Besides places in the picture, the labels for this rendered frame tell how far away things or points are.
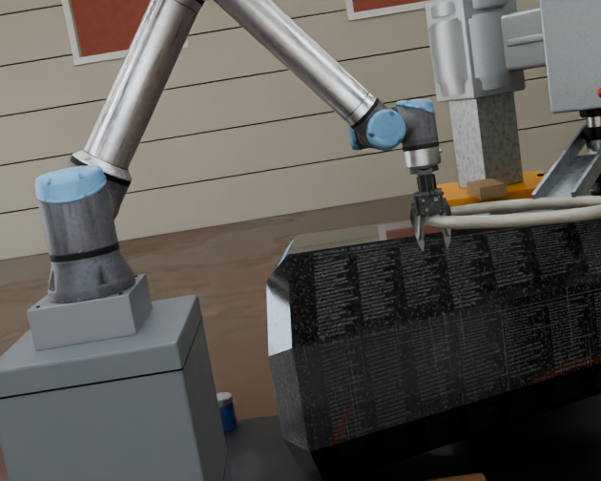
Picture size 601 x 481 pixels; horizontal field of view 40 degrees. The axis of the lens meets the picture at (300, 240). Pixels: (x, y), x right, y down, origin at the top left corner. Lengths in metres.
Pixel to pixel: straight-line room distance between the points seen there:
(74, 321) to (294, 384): 0.87
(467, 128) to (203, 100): 5.65
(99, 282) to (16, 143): 7.49
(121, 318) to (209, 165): 7.13
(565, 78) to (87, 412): 1.69
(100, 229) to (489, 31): 1.99
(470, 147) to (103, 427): 2.15
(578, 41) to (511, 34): 0.78
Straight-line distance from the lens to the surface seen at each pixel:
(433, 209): 2.07
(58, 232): 1.83
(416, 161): 2.07
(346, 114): 1.90
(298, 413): 2.52
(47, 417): 1.80
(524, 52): 3.38
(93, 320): 1.82
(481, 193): 3.21
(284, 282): 2.57
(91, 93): 9.04
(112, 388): 1.75
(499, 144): 3.47
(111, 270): 1.83
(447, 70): 3.41
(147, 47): 1.99
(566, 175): 2.57
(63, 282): 1.84
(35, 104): 9.19
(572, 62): 2.66
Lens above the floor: 1.31
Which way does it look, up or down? 10 degrees down
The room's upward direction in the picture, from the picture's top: 9 degrees counter-clockwise
